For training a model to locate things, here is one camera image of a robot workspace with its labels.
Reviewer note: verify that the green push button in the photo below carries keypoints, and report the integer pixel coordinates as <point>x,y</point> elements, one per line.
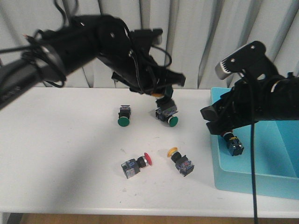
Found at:
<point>169,119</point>
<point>124,115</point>

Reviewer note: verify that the lying yellow push button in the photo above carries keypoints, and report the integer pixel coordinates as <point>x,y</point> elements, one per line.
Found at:
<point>182,163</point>

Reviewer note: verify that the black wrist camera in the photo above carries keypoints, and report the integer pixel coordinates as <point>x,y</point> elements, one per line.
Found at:
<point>147,37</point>

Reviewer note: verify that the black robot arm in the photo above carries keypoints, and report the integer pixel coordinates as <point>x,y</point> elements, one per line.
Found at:
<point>276,99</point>
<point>59,53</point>

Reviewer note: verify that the lying red push button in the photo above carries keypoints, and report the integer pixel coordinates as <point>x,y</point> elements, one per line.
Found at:
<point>133,166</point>

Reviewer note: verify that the white pleated curtain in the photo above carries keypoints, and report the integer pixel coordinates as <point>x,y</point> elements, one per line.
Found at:
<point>197,33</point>

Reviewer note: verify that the right green push button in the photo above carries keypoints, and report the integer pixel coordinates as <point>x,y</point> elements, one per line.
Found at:
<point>169,119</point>

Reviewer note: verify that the blue plastic box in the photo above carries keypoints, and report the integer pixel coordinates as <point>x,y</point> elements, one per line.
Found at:
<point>276,160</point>

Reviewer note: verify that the red push button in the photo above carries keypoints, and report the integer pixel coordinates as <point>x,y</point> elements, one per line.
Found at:
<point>133,166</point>
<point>234,146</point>

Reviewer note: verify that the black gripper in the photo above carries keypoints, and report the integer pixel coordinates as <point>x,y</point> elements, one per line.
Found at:
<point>232,109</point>
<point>135,68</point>

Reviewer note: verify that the left green push button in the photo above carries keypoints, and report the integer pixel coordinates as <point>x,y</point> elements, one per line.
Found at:
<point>124,115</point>

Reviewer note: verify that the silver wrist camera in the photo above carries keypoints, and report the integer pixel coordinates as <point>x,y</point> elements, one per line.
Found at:
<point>249,58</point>

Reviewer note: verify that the yellow push button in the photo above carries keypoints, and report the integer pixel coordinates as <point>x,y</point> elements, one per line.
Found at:
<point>182,163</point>
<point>166,107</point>

